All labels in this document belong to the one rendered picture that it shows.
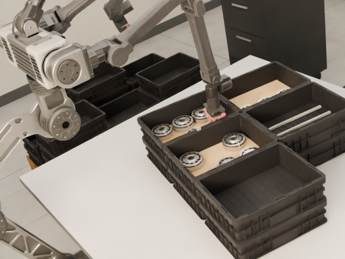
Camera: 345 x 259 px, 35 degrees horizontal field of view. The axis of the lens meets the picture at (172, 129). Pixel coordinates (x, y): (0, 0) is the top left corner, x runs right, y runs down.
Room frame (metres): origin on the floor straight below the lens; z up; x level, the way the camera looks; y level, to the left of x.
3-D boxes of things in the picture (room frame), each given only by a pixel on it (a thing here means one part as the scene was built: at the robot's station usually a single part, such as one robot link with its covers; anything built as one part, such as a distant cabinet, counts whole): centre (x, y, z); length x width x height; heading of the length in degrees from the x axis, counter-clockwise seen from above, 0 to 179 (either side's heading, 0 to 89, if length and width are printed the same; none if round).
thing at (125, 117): (3.20, 0.28, 0.31); 0.40 x 0.30 x 0.34; 119
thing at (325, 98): (2.02, -0.55, 0.87); 0.40 x 0.30 x 0.11; 109
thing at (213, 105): (2.14, -0.21, 0.98); 0.10 x 0.07 x 0.07; 14
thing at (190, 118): (2.24, -0.06, 0.86); 0.10 x 0.10 x 0.01
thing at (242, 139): (2.00, -0.25, 0.86); 0.10 x 0.10 x 0.01
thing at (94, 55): (1.85, 0.23, 1.45); 0.09 x 0.08 x 0.12; 29
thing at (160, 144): (2.17, -0.08, 0.92); 0.40 x 0.30 x 0.02; 109
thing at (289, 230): (1.61, -0.27, 0.76); 0.40 x 0.30 x 0.12; 109
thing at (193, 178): (1.89, -0.18, 0.92); 0.40 x 0.30 x 0.02; 109
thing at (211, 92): (2.15, -0.21, 1.04); 0.07 x 0.06 x 0.07; 120
